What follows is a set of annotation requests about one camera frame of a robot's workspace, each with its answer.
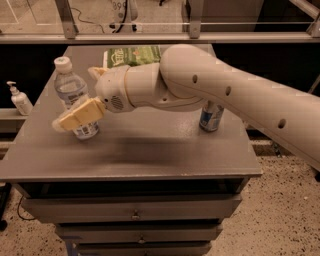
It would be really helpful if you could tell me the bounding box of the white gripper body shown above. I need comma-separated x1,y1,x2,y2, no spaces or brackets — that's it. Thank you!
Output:
95,65,134,113

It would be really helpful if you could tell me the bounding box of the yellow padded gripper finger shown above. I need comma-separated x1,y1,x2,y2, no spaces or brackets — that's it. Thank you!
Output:
52,97,105,132
88,67,108,80

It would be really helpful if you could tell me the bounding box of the blue label plastic water bottle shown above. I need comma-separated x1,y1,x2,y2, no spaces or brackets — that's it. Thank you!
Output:
54,56,99,140

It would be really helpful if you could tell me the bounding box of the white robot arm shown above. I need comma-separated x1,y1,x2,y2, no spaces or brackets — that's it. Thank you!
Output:
52,44,320,169

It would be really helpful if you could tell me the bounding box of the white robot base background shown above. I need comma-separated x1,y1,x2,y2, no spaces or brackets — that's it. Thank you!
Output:
109,0,138,33

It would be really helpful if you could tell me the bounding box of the white pump dispenser bottle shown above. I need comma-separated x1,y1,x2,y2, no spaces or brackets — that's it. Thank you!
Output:
7,81,33,116

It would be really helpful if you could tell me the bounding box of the green chip bag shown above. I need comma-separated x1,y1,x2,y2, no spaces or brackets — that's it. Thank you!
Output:
103,46,161,68

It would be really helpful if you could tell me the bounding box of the silver blue drink can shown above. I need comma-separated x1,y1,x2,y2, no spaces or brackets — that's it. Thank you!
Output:
199,101,224,132

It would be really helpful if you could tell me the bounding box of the middle grey drawer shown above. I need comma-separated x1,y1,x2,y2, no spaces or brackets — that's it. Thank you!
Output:
56,223,222,243

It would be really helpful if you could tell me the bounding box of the grey drawer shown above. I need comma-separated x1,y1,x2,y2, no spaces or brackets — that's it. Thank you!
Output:
56,223,222,243
22,194,242,223
78,242,211,256

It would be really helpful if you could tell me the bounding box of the bottom grey drawer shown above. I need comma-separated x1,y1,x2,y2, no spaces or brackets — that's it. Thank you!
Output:
78,242,211,256

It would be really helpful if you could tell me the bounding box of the top grey drawer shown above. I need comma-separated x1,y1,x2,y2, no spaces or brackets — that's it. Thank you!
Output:
22,194,242,223

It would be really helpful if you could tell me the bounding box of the black cable on floor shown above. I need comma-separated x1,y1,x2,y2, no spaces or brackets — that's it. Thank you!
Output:
70,6,106,34

